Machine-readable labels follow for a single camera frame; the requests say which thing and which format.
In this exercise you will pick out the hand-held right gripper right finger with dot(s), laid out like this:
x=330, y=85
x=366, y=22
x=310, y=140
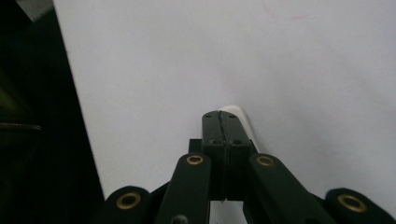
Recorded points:
x=236, y=161

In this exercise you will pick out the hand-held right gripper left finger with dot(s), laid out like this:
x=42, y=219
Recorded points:
x=216, y=161

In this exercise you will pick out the white ceramic spoon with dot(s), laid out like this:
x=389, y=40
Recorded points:
x=243, y=121

